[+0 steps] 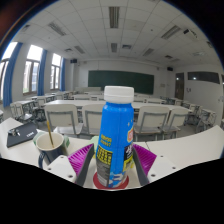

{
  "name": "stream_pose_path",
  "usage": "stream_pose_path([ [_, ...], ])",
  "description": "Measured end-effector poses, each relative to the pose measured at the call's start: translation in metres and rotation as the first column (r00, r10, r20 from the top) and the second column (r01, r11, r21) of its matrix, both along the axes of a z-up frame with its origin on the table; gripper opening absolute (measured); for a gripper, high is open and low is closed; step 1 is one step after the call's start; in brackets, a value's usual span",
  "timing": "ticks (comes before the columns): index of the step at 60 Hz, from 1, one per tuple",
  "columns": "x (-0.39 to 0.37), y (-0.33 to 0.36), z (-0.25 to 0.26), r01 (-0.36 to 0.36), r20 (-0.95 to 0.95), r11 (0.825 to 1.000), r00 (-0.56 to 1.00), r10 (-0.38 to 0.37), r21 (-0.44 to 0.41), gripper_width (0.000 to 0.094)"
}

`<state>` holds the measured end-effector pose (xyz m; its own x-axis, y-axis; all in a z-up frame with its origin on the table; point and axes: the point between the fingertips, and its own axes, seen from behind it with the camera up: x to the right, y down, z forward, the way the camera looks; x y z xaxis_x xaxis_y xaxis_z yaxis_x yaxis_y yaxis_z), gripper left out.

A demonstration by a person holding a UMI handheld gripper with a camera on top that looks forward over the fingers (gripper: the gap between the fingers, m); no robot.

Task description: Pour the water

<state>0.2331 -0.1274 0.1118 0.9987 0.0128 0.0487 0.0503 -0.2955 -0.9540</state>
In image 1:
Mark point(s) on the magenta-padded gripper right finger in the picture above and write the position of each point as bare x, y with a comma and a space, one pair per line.
160, 168

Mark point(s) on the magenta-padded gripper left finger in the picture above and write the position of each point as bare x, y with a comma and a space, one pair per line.
61, 168

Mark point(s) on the blue drink bottle white cap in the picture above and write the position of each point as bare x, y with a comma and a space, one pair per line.
115, 133

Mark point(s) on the dark blue mug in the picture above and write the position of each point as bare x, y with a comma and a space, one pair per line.
50, 156

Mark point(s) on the wooden stirring stick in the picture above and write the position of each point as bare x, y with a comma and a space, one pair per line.
50, 133

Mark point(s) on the black closed laptop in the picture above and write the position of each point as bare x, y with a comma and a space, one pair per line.
25, 135

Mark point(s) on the classroom desks and chairs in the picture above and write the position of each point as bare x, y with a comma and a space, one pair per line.
63, 118

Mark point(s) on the bunch of keys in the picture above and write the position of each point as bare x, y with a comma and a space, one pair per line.
14, 132

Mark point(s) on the dark classroom door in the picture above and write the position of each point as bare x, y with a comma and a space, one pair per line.
179, 86

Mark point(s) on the tall classroom windows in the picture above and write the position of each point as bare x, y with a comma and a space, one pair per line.
31, 75

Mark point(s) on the dark green chalkboard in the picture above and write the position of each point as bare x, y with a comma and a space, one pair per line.
116, 78

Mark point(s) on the blue window curtains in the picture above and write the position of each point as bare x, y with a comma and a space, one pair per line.
10, 76

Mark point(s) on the ceiling mounted projector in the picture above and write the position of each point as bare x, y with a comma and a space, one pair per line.
190, 32

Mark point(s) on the ceiling light panels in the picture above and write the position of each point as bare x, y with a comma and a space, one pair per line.
114, 16

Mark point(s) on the black wall speaker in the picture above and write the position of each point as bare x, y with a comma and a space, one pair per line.
74, 61
169, 68

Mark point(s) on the dark high wall window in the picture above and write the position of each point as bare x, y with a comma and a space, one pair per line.
203, 77

